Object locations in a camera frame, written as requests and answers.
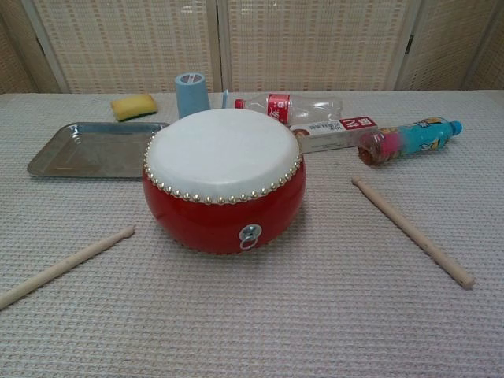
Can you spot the wooden drumstick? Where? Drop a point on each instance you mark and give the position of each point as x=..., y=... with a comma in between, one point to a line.
x=67, y=263
x=409, y=230

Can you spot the red drum with white skin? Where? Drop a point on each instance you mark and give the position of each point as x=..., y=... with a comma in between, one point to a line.
x=220, y=149

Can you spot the rectangular stainless steel tray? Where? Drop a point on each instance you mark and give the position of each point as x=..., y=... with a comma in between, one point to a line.
x=90, y=149

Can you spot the empty clear cola bottle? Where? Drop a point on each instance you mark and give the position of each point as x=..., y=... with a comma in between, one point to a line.
x=279, y=106

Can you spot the cling film box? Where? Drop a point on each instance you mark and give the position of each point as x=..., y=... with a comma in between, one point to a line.
x=334, y=134

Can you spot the light blue plastic mug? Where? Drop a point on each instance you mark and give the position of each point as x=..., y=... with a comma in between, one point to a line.
x=191, y=96

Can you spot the beige woven tablecloth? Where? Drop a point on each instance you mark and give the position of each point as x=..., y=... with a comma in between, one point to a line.
x=275, y=315

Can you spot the yellow cleaning sponge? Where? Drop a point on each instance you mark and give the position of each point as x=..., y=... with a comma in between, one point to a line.
x=134, y=106

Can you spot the woven bamboo folding screen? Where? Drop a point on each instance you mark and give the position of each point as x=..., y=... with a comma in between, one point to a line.
x=315, y=43

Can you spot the colourful blue-capped drink bottle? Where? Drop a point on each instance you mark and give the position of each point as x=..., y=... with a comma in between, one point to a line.
x=413, y=138

